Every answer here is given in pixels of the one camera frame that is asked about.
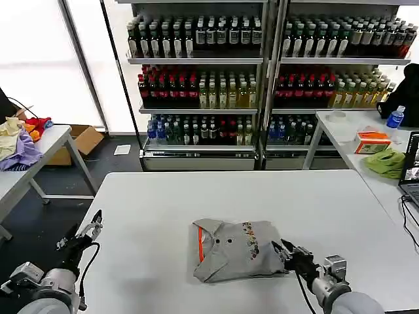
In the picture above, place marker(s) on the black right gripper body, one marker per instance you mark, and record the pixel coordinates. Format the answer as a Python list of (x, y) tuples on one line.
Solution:
[(302, 265)]

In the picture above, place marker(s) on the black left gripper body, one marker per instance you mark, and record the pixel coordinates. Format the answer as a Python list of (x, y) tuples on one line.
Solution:
[(73, 253)]

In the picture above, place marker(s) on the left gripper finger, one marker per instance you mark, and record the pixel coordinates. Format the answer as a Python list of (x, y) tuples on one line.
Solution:
[(70, 233), (93, 224)]

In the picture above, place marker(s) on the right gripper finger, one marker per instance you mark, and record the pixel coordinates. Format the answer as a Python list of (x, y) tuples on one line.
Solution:
[(289, 246), (280, 252)]

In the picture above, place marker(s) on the grey printed shirt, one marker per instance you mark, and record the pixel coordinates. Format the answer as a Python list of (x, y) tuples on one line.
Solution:
[(235, 258)]

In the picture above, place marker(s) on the white flat sheet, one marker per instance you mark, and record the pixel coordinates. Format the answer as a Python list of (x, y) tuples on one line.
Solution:
[(122, 150)]

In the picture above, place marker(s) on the brown cardboard box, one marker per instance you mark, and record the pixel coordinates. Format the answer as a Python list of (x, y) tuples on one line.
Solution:
[(84, 140)]

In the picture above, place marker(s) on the purple cloth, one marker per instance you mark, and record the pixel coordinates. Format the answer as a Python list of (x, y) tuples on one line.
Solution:
[(23, 153)]

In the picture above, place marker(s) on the white table with grey legs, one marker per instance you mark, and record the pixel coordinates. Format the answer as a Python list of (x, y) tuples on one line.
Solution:
[(49, 137)]

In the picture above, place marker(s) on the white desk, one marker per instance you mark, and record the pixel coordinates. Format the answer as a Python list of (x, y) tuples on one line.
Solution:
[(383, 196)]

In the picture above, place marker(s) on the pale yellow cloth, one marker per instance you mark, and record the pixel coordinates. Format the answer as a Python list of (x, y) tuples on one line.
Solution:
[(8, 140)]

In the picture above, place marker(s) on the red orange cloth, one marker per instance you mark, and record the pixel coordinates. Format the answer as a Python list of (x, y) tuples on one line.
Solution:
[(35, 125)]

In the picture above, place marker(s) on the white side table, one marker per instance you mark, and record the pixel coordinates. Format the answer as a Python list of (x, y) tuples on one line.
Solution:
[(340, 134)]

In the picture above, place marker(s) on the green cloth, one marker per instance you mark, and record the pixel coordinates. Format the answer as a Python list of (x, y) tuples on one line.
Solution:
[(386, 162)]

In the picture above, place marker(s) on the orange tissue box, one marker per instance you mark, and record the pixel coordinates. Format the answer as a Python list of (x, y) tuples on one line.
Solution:
[(373, 144)]

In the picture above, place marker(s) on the black laptop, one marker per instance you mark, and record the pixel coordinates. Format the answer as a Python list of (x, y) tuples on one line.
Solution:
[(410, 163)]

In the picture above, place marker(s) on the blue capped water bottle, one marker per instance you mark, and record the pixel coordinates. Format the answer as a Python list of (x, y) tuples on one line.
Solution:
[(395, 118)]

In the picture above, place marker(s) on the shelf rack with bottles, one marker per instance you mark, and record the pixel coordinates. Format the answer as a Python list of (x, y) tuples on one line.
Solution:
[(196, 81), (327, 81)]

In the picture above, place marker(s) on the black bag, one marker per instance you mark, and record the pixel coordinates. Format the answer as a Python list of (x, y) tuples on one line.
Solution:
[(406, 95)]

